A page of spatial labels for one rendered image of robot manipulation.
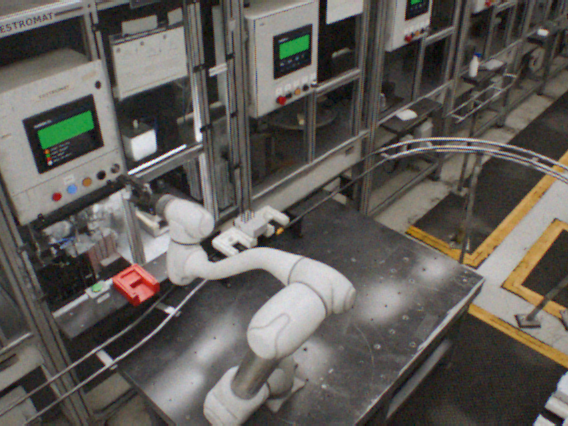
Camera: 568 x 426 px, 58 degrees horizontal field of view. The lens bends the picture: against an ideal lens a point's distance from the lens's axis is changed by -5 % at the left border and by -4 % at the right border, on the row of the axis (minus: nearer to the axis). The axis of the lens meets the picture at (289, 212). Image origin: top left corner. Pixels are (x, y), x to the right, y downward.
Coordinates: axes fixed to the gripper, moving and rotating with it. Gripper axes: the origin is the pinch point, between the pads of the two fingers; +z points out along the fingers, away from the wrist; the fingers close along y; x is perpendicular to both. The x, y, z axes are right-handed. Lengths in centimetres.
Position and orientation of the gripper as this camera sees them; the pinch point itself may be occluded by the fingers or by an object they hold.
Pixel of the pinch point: (126, 188)
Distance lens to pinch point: 203.4
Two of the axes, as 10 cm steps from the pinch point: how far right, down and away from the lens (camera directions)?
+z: -8.1, -3.3, 4.9
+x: -5.8, 5.6, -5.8
